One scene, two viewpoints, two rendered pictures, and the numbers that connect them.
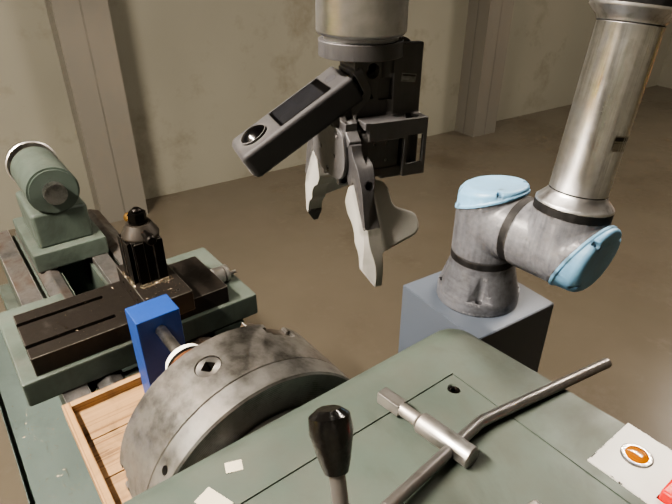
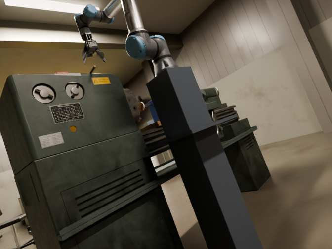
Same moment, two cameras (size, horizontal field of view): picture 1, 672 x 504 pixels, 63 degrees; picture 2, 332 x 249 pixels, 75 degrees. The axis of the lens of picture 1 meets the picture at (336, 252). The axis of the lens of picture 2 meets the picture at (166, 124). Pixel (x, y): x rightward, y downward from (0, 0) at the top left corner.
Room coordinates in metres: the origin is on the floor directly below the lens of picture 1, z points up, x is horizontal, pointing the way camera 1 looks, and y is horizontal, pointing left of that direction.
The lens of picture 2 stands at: (0.56, -1.48, 0.74)
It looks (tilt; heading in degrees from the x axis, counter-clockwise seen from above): 4 degrees up; 81
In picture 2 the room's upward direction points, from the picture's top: 21 degrees counter-clockwise
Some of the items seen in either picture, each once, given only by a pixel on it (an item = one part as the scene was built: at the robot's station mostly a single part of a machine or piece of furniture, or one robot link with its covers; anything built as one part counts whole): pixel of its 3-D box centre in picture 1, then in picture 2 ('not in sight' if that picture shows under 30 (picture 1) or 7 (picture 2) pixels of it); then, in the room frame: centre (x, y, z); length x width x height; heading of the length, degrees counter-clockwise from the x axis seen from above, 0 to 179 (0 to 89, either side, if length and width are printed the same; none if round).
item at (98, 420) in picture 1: (182, 417); (156, 126); (0.75, 0.30, 0.89); 0.36 x 0.30 x 0.04; 127
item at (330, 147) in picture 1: (366, 109); (89, 43); (0.48, -0.03, 1.55); 0.09 x 0.08 x 0.12; 114
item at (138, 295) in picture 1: (154, 286); not in sight; (1.04, 0.41, 1.00); 0.20 x 0.10 x 0.05; 37
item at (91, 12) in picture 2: not in sight; (90, 14); (0.56, -0.09, 1.71); 0.11 x 0.11 x 0.08; 39
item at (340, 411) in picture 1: (333, 437); not in sight; (0.27, 0.00, 1.38); 0.04 x 0.03 x 0.05; 37
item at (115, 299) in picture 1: (126, 308); not in sight; (1.02, 0.48, 0.95); 0.43 x 0.18 x 0.04; 127
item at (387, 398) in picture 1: (424, 424); not in sight; (0.38, -0.09, 1.27); 0.12 x 0.02 x 0.02; 44
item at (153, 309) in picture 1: (161, 356); (156, 112); (0.80, 0.33, 1.00); 0.08 x 0.06 x 0.23; 127
